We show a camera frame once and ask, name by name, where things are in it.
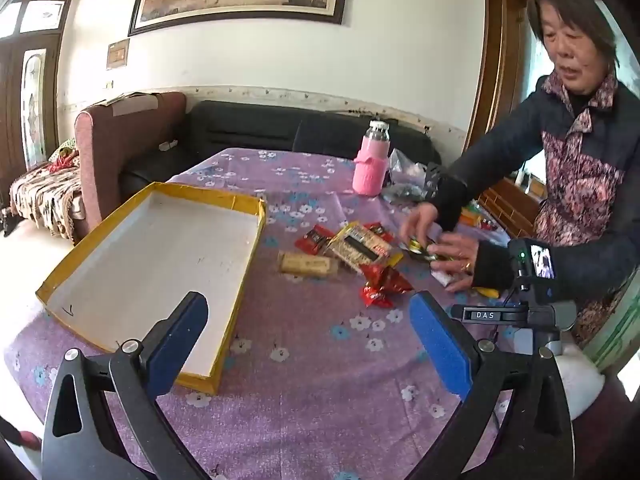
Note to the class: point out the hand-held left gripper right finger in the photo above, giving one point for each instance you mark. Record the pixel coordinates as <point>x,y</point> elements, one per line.
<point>440,345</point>

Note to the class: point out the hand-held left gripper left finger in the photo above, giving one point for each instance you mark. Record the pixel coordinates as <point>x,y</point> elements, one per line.
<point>172,357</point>

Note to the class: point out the large red packet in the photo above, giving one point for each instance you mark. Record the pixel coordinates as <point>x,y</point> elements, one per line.
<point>382,285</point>

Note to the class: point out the yellow cardboard box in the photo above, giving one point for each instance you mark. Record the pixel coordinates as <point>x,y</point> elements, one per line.
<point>150,260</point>

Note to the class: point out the striped yellow-ended snack packet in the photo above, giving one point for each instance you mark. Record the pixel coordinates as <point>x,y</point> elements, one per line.
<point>357,247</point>

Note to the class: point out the beige cracker packet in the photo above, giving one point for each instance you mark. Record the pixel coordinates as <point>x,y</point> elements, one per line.
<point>306,264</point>

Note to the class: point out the red packet with dark label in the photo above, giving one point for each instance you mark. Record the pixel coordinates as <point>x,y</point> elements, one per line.
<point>314,241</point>

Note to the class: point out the person's right forearm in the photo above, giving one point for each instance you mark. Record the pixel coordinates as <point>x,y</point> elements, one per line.
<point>602,440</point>

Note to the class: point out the person's right hand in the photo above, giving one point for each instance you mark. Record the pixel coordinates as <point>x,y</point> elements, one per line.
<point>582,380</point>

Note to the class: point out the green white sack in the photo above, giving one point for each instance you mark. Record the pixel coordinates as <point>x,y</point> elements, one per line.
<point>617,330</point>

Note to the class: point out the gold green packet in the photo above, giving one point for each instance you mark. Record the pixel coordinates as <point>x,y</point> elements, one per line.
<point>419,249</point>

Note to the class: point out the orange green packets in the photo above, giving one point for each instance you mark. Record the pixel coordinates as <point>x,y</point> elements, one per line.
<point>472,219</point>

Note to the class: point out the purple floral tablecloth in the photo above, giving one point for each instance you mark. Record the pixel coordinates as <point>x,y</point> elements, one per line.
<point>310,385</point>

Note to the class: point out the dark plastic bag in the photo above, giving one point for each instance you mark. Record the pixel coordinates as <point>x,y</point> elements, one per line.
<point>433,180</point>

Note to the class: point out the clear plastic bag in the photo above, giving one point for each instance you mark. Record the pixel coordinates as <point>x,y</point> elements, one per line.
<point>405,175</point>

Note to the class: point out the pink sleeved bottle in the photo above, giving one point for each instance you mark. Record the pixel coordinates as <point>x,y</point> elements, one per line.
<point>371,170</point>

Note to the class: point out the pink armchair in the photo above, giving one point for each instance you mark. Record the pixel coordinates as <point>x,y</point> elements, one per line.
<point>115,160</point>

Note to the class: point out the patterned blanket couch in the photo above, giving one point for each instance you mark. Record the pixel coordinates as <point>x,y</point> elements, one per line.
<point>40,195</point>

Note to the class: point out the small white object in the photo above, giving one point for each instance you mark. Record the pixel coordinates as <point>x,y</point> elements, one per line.
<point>168,144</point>

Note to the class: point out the black sofa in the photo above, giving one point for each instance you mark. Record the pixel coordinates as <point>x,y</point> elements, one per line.
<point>250,125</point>

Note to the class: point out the cardboard sheet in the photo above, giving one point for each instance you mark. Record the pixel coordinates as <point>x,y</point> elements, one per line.
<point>132,102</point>

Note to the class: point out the wooden glass door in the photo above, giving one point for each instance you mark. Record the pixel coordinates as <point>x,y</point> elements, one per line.
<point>35,100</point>

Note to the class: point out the wooden door frame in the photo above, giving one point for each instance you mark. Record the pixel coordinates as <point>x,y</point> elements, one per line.
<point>500,60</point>

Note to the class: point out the wall plate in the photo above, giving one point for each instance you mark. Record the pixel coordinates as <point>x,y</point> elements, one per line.
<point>117,53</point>

